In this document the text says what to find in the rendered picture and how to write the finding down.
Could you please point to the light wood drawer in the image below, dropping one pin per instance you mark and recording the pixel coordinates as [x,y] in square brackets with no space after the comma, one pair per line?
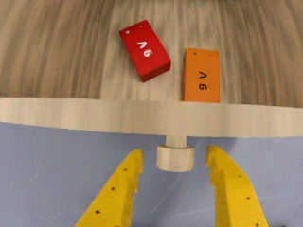
[56,53]

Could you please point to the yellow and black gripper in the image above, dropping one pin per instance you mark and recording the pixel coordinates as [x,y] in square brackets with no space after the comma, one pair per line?
[236,203]

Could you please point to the red 9v battery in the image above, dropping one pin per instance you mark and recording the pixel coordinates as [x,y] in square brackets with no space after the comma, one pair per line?
[147,53]

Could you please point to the orange 9v battery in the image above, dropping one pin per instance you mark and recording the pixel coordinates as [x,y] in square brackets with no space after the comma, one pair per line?
[201,76]

